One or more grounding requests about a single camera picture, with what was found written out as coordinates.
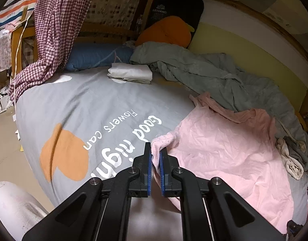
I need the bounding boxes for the pink printed t-shirt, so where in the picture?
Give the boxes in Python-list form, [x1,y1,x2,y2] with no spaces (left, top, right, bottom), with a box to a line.
[151,93,294,233]

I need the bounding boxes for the folded grey and cream clothes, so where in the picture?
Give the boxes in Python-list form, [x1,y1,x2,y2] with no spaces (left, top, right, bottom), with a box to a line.
[275,136,308,181]

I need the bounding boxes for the white stool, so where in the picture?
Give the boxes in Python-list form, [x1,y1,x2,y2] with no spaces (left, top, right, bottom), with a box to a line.
[0,181,48,240]

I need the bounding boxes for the grey printed bed sheet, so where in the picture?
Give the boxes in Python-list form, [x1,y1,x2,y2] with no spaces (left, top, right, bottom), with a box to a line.
[16,68,308,224]

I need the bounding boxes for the grey-green crumpled blanket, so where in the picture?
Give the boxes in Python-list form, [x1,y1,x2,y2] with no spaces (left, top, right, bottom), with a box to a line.
[130,42,308,146]

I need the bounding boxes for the folded white cloth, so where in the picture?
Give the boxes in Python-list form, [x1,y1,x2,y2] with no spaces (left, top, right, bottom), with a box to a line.
[108,63,153,84]

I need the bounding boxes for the blue bolster pillow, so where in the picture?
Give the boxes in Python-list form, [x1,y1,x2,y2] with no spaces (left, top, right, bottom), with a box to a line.
[65,43,133,72]

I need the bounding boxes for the orange plush toy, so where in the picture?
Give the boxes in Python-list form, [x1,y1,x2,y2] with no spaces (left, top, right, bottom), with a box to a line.
[135,16,194,48]

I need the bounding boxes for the black cushion with logo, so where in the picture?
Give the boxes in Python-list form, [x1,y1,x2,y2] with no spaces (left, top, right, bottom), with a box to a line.
[145,0,204,39]

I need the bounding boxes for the patterned brown hanging fabric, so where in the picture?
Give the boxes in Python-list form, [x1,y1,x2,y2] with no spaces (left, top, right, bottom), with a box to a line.
[84,0,140,29]

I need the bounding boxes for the red checkered curtain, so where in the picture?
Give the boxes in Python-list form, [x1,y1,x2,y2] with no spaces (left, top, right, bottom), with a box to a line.
[9,0,91,103]

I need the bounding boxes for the striped hanging cloth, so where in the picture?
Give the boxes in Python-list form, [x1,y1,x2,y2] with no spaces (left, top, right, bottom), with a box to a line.
[0,0,37,28]

